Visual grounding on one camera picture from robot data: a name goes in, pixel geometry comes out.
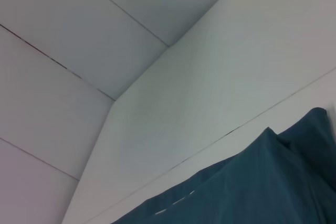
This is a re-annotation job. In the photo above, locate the teal blue t-shirt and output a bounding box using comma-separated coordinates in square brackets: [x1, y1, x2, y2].
[111, 106, 336, 224]

